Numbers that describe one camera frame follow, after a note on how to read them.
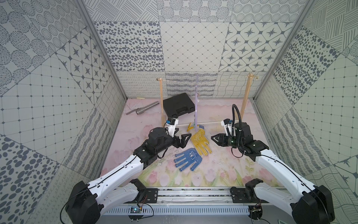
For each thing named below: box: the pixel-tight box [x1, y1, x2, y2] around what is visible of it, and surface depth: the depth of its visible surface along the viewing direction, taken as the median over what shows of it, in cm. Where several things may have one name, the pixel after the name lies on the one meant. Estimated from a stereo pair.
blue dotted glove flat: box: [173, 147, 203, 172], surface depth 89 cm
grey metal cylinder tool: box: [125, 100, 160, 116], surface depth 113 cm
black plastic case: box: [162, 92, 196, 119], surface depth 112 cm
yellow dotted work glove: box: [186, 122, 213, 157], surface depth 95 cm
